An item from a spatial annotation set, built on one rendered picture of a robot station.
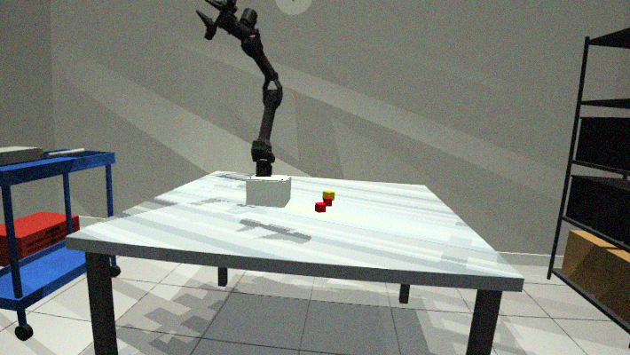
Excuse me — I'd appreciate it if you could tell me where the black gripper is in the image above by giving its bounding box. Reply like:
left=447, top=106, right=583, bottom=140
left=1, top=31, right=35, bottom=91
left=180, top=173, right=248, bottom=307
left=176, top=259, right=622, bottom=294
left=196, top=0, right=240, bottom=40

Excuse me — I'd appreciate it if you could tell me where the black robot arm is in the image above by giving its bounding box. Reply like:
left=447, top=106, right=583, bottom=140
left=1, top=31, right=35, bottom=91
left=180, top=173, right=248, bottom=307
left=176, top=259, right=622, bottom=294
left=233, top=8, right=282, bottom=177

